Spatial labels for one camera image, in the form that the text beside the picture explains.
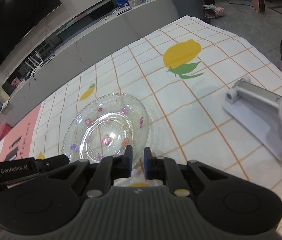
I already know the pink small heater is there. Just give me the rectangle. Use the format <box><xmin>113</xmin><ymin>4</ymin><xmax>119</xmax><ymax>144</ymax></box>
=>
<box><xmin>252</xmin><ymin>0</ymin><xmax>266</xmax><ymax>13</ymax></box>

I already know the white wifi router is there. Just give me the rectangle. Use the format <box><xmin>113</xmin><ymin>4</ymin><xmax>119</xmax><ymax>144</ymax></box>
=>
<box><xmin>25</xmin><ymin>50</ymin><xmax>44</xmax><ymax>69</ymax></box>

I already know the checked lemon tablecloth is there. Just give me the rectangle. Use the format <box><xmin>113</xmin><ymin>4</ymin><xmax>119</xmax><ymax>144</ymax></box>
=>
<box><xmin>0</xmin><ymin>15</ymin><xmax>282</xmax><ymax>240</ymax></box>

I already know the small clear glass flowered plate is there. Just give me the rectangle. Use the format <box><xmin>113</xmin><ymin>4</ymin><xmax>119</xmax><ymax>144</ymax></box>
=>
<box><xmin>61</xmin><ymin>93</ymin><xmax>149</xmax><ymax>166</ymax></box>

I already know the grey marble tv bench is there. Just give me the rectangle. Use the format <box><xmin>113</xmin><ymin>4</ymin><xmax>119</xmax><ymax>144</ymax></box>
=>
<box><xmin>0</xmin><ymin>0</ymin><xmax>179</xmax><ymax>127</ymax></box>

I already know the grey metal tablet stand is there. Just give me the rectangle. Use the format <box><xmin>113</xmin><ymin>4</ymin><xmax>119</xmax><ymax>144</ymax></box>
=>
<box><xmin>223</xmin><ymin>77</ymin><xmax>282</xmax><ymax>161</ymax></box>

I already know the pink restaurant placemat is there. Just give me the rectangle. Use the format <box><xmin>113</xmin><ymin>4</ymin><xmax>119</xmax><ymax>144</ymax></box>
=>
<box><xmin>0</xmin><ymin>104</ymin><xmax>41</xmax><ymax>162</ymax></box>

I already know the pink plastic basket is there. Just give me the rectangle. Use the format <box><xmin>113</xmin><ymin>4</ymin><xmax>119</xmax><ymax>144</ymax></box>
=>
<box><xmin>0</xmin><ymin>123</ymin><xmax>11</xmax><ymax>141</ymax></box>

